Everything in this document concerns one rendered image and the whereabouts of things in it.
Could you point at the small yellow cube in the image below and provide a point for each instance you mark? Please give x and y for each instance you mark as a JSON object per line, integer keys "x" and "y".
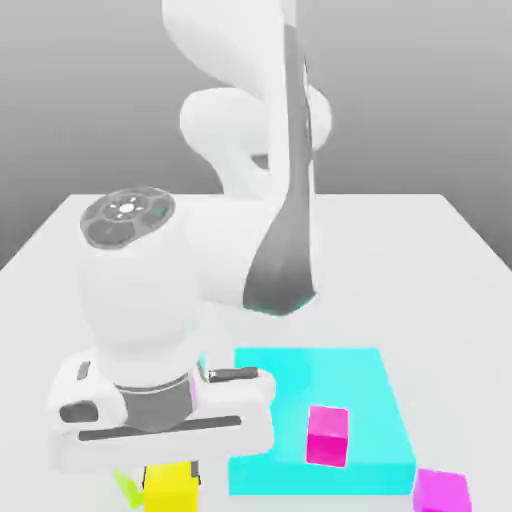
{"x": 171, "y": 488}

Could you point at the small magenta cube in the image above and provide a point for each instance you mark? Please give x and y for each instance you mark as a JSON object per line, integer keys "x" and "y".
{"x": 327, "y": 438}

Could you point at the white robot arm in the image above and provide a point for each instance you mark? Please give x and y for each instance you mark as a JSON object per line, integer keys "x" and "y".
{"x": 140, "y": 288}

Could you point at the large cyan box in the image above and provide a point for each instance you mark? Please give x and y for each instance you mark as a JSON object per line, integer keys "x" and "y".
{"x": 360, "y": 384}

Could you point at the small lime green cube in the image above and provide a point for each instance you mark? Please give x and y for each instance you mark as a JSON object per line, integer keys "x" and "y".
{"x": 127, "y": 488}

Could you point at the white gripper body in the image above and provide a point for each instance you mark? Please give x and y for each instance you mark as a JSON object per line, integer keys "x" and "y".
{"x": 168, "y": 450}

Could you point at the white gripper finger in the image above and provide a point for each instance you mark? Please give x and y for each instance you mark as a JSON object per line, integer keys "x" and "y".
{"x": 196, "y": 471}
{"x": 140, "y": 480}

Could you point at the small violet cube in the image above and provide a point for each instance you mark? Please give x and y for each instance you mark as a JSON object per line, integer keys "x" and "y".
{"x": 440, "y": 492}

